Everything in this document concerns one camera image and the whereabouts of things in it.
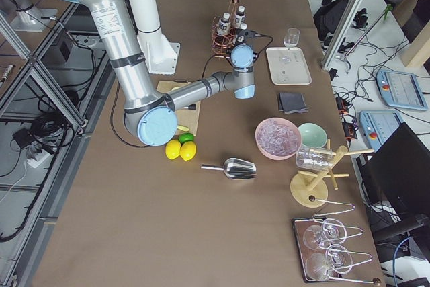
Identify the near blue teach pendant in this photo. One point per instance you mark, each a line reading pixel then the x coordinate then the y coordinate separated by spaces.
pixel 379 125

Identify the yellow lemon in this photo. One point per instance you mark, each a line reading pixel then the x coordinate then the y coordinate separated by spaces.
pixel 188 150
pixel 172 149

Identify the yellow plastic knife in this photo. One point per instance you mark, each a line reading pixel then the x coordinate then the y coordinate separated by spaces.
pixel 183 128

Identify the clear wine glass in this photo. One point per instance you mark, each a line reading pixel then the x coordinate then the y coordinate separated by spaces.
pixel 291 38

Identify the lower lying wine glass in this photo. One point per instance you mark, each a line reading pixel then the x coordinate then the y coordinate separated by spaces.
pixel 334 263

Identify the black tray with glasses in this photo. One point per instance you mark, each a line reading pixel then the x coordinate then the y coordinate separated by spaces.
pixel 322 252

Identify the steel muddler bar tool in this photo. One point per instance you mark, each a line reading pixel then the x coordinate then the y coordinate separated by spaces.
pixel 190 107

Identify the copper wire bottle basket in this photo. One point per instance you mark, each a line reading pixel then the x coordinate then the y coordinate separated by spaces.
pixel 222 44

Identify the blue teach pendant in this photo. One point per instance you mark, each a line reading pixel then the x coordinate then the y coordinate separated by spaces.
pixel 400 90
pixel 379 125

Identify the tea bottle in basket top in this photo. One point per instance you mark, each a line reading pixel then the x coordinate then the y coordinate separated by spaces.
pixel 239 16

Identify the lying wine glass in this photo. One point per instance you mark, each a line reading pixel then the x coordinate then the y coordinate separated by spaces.
pixel 330 231
pixel 334 263

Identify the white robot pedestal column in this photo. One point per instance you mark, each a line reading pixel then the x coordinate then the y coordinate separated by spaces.
pixel 160 54

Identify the black monitor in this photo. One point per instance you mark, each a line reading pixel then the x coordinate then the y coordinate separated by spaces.
pixel 399 173

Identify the wooden glass drying stand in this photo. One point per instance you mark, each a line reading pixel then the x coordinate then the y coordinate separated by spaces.
pixel 308 187

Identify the glass mug on stand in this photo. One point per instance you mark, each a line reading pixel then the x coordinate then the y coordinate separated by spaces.
pixel 313 158

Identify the green lime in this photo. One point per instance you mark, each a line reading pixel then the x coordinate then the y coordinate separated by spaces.
pixel 185 137

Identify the cream rabbit serving tray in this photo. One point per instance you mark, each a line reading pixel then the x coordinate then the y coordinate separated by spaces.
pixel 288 66

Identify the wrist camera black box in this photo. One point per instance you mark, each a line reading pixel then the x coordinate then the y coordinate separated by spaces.
pixel 244 35

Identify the aluminium frame post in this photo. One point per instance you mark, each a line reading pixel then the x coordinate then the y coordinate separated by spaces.
pixel 340 32

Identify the wooden cutting board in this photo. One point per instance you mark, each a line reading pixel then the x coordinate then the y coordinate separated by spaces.
pixel 188 118

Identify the pink bowl of ice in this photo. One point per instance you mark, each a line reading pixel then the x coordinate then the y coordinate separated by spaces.
pixel 278 138

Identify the upper lying wine glass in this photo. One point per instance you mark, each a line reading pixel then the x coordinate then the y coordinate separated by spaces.
pixel 330 231

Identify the dark grey folded cloth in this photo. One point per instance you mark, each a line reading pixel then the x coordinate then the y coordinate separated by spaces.
pixel 290 103

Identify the far blue teach pendant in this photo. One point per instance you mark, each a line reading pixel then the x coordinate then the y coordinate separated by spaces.
pixel 400 90

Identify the metal ice scoop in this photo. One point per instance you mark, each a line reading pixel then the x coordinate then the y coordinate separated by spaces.
pixel 235 169

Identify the tea bottle dark oolong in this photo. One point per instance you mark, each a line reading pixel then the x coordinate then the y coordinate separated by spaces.
pixel 224 24

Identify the green ceramic bowl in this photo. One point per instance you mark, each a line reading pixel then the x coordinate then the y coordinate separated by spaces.
pixel 312 135

